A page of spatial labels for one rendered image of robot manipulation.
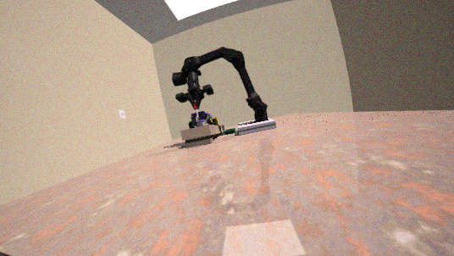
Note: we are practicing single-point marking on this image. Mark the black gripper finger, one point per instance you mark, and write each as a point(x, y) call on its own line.
point(191, 100)
point(199, 96)

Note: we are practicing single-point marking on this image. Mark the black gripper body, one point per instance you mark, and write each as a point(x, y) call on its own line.
point(193, 88)

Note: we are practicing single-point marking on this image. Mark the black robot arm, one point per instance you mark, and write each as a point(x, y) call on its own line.
point(192, 64)

